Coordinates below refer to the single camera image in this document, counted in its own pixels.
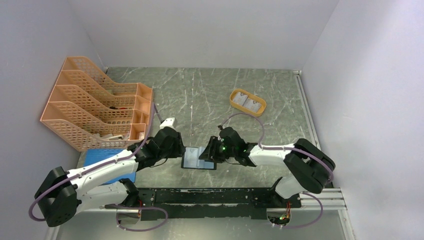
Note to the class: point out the orange oval tray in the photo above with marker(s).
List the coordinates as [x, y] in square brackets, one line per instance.
[251, 96]

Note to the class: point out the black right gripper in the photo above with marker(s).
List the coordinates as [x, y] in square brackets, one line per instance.
[211, 153]

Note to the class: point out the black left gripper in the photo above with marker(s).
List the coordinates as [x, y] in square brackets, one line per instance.
[179, 149]

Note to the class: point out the white VIP card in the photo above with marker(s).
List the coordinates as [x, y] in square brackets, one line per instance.
[190, 159]

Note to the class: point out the black leather card holder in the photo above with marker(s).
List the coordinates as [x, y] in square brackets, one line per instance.
[202, 164]

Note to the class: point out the white card in tray left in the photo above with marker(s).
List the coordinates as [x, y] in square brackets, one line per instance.
[240, 98]

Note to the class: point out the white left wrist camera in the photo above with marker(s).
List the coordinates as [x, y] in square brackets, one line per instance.
[169, 122]

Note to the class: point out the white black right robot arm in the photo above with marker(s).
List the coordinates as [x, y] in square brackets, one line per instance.
[310, 169]

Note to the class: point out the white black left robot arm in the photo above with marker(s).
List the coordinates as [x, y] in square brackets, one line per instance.
[63, 194]

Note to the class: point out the orange mesh file organizer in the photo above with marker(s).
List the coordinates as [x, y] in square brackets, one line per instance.
[89, 110]

